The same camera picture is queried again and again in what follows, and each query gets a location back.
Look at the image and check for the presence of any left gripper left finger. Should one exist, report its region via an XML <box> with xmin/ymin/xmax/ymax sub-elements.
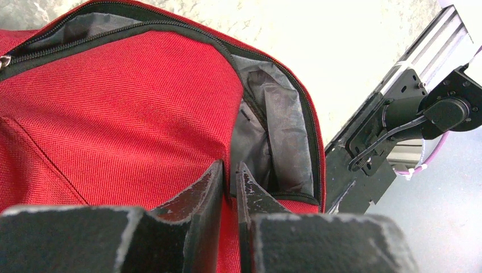
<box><xmin>1</xmin><ymin>160</ymin><xmax>223</xmax><ymax>272</ymax></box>

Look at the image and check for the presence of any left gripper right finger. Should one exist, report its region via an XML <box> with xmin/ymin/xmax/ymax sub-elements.
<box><xmin>236</xmin><ymin>162</ymin><xmax>419</xmax><ymax>272</ymax></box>

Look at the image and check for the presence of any red student backpack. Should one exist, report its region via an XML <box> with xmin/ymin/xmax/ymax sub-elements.
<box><xmin>1</xmin><ymin>1</ymin><xmax>326</xmax><ymax>272</ymax></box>

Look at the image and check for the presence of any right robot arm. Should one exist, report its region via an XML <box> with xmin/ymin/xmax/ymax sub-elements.
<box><xmin>346</xmin><ymin>64</ymin><xmax>481</xmax><ymax>176</ymax></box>

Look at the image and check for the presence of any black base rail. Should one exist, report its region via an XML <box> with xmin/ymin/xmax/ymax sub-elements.
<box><xmin>324</xmin><ymin>68</ymin><xmax>430</xmax><ymax>216</ymax></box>

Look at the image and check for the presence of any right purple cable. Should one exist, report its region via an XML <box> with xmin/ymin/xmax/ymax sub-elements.
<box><xmin>393</xmin><ymin>130</ymin><xmax>451</xmax><ymax>181</ymax></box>

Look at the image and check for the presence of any aluminium frame rail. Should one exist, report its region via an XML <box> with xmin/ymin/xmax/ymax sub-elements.
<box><xmin>376</xmin><ymin>5</ymin><xmax>482</xmax><ymax>95</ymax></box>

